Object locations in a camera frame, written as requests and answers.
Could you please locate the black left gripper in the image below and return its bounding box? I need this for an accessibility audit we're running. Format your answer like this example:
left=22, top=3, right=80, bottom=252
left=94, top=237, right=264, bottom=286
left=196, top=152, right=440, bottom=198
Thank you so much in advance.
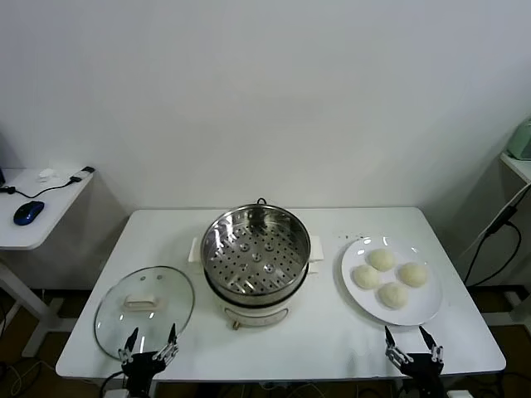
left=119, top=323, right=179, bottom=398

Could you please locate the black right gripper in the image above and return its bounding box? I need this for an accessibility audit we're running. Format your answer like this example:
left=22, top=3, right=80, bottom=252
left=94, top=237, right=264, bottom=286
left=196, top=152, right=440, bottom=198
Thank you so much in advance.
left=385, top=326, right=444, bottom=398

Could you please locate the glass lid with cream handle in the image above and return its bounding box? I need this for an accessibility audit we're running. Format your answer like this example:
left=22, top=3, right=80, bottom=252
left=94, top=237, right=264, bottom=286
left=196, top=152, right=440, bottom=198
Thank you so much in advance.
left=93, top=265, right=196, bottom=361

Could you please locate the white steamed baozi bun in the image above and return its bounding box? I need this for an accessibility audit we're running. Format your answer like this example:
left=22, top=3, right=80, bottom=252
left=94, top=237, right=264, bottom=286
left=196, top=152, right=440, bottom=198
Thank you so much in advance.
left=398, top=261, right=429, bottom=288
left=367, top=247, right=397, bottom=273
left=377, top=281, right=410, bottom=310
left=352, top=264, right=381, bottom=290

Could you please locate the stainless steel steamer basket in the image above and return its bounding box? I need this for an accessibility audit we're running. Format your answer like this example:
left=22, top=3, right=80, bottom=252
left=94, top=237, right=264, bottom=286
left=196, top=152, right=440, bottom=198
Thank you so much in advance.
left=200, top=203, right=312, bottom=303

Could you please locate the white round plate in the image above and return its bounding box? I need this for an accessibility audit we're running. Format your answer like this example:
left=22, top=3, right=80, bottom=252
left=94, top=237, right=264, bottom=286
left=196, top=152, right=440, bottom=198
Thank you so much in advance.
left=340, top=235, right=444, bottom=327

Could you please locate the cream electric cooker base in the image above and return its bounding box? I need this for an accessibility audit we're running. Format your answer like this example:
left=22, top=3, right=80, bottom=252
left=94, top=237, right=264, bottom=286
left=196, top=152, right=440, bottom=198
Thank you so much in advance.
left=188, top=234, right=324, bottom=332

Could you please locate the white side desk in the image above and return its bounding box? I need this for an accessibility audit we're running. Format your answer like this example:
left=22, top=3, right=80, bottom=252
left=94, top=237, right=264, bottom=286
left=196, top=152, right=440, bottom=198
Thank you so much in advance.
left=0, top=167, right=95, bottom=358

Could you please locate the blue computer mouse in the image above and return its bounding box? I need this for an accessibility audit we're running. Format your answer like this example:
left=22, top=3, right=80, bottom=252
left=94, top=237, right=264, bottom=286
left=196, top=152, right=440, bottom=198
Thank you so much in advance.
left=12, top=200, right=46, bottom=226

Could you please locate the white side shelf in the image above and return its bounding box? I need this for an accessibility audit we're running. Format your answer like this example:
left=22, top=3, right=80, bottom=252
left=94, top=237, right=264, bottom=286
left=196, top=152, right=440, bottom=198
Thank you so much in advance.
left=499, top=151, right=531, bottom=183

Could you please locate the pale green appliance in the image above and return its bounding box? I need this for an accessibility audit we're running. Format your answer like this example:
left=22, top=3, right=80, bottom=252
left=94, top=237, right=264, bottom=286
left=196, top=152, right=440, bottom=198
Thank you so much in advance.
left=508, top=117, right=531, bottom=161

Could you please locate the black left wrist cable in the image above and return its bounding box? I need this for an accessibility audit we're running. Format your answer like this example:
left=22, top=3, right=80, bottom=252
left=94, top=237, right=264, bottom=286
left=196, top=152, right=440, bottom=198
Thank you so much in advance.
left=102, top=371, right=125, bottom=398

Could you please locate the white hanging cable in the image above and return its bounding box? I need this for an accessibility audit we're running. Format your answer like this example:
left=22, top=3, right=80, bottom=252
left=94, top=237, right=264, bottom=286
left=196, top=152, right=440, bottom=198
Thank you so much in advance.
left=458, top=182, right=531, bottom=256

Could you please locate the black hanging power cable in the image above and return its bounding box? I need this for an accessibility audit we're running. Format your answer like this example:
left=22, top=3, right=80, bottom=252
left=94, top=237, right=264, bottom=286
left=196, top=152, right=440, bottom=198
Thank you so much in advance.
left=462, top=194, right=523, bottom=288

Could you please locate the black desk cable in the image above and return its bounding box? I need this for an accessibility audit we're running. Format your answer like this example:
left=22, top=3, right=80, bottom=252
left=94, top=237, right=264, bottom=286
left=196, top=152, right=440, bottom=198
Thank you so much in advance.
left=0, top=176, right=82, bottom=199

